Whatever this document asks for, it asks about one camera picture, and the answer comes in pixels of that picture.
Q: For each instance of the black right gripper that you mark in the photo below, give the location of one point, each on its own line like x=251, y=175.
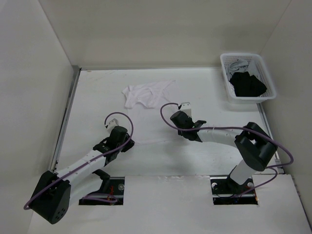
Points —
x=180, y=132

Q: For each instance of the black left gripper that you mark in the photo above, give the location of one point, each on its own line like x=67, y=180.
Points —
x=129, y=144

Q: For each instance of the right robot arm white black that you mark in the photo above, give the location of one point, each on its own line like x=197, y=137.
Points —
x=256, y=152

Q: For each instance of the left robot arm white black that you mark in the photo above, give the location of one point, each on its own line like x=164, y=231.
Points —
x=56, y=191

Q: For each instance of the black tank top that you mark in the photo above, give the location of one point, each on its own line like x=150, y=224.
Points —
x=247, y=86

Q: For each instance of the grey white tank top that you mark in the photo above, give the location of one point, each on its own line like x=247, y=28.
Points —
x=242, y=66

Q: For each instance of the white plastic mesh basket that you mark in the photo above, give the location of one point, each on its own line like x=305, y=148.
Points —
x=228, y=58

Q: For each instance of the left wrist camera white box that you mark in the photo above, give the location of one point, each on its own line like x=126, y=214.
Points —
x=111, y=125

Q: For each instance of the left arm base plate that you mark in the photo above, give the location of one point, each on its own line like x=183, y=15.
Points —
x=110, y=193

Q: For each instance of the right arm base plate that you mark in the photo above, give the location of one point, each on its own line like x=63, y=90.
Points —
x=226, y=192

